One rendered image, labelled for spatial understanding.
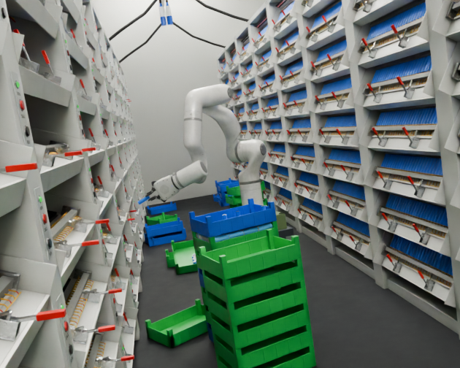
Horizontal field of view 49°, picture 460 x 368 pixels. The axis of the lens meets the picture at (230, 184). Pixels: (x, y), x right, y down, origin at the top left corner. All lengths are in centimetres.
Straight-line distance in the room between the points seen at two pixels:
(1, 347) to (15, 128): 34
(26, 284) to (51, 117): 76
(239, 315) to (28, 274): 98
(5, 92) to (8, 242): 24
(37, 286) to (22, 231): 9
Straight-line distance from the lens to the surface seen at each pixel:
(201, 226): 201
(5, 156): 87
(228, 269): 167
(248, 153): 277
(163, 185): 249
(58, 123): 156
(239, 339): 176
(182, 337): 229
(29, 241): 88
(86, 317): 132
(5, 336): 72
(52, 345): 92
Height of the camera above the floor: 91
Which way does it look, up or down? 7 degrees down
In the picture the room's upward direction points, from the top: 9 degrees counter-clockwise
